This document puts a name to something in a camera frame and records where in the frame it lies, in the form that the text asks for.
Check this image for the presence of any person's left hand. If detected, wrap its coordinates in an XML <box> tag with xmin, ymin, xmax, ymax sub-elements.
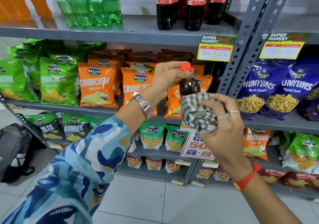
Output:
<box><xmin>139</xmin><ymin>61</ymin><xmax>195</xmax><ymax>108</ymax></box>

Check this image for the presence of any person's right hand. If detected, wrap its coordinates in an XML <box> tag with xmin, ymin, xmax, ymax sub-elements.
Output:
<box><xmin>198</xmin><ymin>93</ymin><xmax>257</xmax><ymax>182</ymax></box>

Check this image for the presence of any black and white checked cloth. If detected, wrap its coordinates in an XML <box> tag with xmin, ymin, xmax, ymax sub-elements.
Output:
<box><xmin>179</xmin><ymin>93</ymin><xmax>226</xmax><ymax>134</ymax></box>

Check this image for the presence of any red-capped dark cola bottle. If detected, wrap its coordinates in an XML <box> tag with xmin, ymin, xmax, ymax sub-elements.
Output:
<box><xmin>179</xmin><ymin>62</ymin><xmax>202</xmax><ymax>97</ymax></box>

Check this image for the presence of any person's right forearm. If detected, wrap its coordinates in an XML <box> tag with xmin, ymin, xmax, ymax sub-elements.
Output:
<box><xmin>234</xmin><ymin>167</ymin><xmax>303</xmax><ymax>224</ymax></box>

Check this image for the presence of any person's left forearm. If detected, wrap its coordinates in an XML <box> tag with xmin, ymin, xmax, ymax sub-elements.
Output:
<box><xmin>1</xmin><ymin>92</ymin><xmax>155</xmax><ymax>224</ymax></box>

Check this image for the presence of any small black price tag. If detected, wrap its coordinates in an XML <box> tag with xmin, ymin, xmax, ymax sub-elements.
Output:
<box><xmin>131</xmin><ymin>62</ymin><xmax>154</xmax><ymax>73</ymax></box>

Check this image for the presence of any yellow and green price tag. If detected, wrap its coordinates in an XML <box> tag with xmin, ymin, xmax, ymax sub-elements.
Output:
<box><xmin>259</xmin><ymin>32</ymin><xmax>311</xmax><ymax>60</ymax></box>
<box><xmin>197</xmin><ymin>35</ymin><xmax>237</xmax><ymax>62</ymax></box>

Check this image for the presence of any silver metal wristwatch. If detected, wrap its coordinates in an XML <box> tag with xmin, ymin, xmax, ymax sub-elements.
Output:
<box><xmin>130</xmin><ymin>94</ymin><xmax>153</xmax><ymax>121</ymax></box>

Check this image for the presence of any blue stick snack packet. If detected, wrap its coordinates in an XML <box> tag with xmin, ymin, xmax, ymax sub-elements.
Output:
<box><xmin>298</xmin><ymin>87</ymin><xmax>319</xmax><ymax>122</ymax></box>
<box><xmin>259</xmin><ymin>62</ymin><xmax>319</xmax><ymax>121</ymax></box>
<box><xmin>235</xmin><ymin>59</ymin><xmax>296</xmax><ymax>120</ymax></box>

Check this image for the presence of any white and red offer sign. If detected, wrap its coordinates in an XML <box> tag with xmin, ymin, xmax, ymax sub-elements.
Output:
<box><xmin>180</xmin><ymin>122</ymin><xmax>216</xmax><ymax>161</ymax></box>

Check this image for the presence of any green and white sev packet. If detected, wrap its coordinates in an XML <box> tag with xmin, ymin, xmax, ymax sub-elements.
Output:
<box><xmin>165</xmin><ymin>125</ymin><xmax>189</xmax><ymax>152</ymax></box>
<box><xmin>139</xmin><ymin>122</ymin><xmax>166</xmax><ymax>150</ymax></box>

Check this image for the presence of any single orange chip packet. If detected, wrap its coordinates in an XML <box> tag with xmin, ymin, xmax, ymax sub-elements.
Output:
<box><xmin>242</xmin><ymin>127</ymin><xmax>271</xmax><ymax>162</ymax></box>

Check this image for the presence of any grey metal shelf rack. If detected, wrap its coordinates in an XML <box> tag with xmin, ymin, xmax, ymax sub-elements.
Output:
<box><xmin>189</xmin><ymin>0</ymin><xmax>319</xmax><ymax>199</ymax></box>
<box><xmin>0</xmin><ymin>0</ymin><xmax>274</xmax><ymax>185</ymax></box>

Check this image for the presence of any red-label cola bottle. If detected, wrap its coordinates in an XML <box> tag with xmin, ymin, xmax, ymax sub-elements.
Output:
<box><xmin>156</xmin><ymin>0</ymin><xmax>176</xmax><ymax>30</ymax></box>
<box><xmin>184</xmin><ymin>0</ymin><xmax>208</xmax><ymax>31</ymax></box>
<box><xmin>206</xmin><ymin>0</ymin><xmax>230</xmax><ymax>25</ymax></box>
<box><xmin>173</xmin><ymin>0</ymin><xmax>188</xmax><ymax>24</ymax></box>

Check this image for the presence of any small clear mixture packet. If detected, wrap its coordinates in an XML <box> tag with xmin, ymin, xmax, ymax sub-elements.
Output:
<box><xmin>165</xmin><ymin>160</ymin><xmax>181</xmax><ymax>174</ymax></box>
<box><xmin>197</xmin><ymin>167</ymin><xmax>215</xmax><ymax>179</ymax></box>
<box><xmin>127</xmin><ymin>154</ymin><xmax>142</xmax><ymax>169</ymax></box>
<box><xmin>213</xmin><ymin>165</ymin><xmax>231</xmax><ymax>182</ymax></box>
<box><xmin>145</xmin><ymin>157</ymin><xmax>162</xmax><ymax>171</ymax></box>

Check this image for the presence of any row of orange chip packets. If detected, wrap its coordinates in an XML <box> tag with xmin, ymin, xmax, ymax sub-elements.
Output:
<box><xmin>78</xmin><ymin>57</ymin><xmax>214</xmax><ymax>120</ymax></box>

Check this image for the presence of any green soda bottle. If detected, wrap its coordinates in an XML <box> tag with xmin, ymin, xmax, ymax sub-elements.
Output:
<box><xmin>102</xmin><ymin>0</ymin><xmax>123</xmax><ymax>25</ymax></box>
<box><xmin>51</xmin><ymin>0</ymin><xmax>80</xmax><ymax>27</ymax></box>
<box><xmin>86</xmin><ymin>0</ymin><xmax>110</xmax><ymax>27</ymax></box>
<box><xmin>67</xmin><ymin>0</ymin><xmax>94</xmax><ymax>29</ymax></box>

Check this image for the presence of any dark green chip packet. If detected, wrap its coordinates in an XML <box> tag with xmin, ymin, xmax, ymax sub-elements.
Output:
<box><xmin>62</xmin><ymin>113</ymin><xmax>92</xmax><ymax>142</ymax></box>
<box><xmin>89</xmin><ymin>116</ymin><xmax>110</xmax><ymax>130</ymax></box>
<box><xmin>25</xmin><ymin>113</ymin><xmax>66</xmax><ymax>140</ymax></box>

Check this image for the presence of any red stick snack packet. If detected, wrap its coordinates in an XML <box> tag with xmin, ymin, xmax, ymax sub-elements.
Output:
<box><xmin>279</xmin><ymin>172</ymin><xmax>319</xmax><ymax>192</ymax></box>
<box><xmin>258</xmin><ymin>169</ymin><xmax>289</xmax><ymax>184</ymax></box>

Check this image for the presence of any green noodle snack packet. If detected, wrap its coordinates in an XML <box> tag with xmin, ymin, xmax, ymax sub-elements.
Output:
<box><xmin>282</xmin><ymin>132</ymin><xmax>319</xmax><ymax>174</ymax></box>

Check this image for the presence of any row of green chip packets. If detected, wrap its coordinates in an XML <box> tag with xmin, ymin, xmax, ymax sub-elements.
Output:
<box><xmin>0</xmin><ymin>39</ymin><xmax>107</xmax><ymax>107</ymax></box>

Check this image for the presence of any orange soda bottle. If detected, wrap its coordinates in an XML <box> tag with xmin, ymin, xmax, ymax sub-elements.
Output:
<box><xmin>24</xmin><ymin>0</ymin><xmax>58</xmax><ymax>30</ymax></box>
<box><xmin>0</xmin><ymin>0</ymin><xmax>38</xmax><ymax>29</ymax></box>

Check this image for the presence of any grey backpack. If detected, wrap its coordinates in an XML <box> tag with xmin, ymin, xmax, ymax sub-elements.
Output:
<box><xmin>0</xmin><ymin>123</ymin><xmax>48</xmax><ymax>184</ymax></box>

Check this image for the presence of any red thread bracelet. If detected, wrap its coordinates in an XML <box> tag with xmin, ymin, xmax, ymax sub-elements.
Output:
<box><xmin>232</xmin><ymin>161</ymin><xmax>262</xmax><ymax>191</ymax></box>

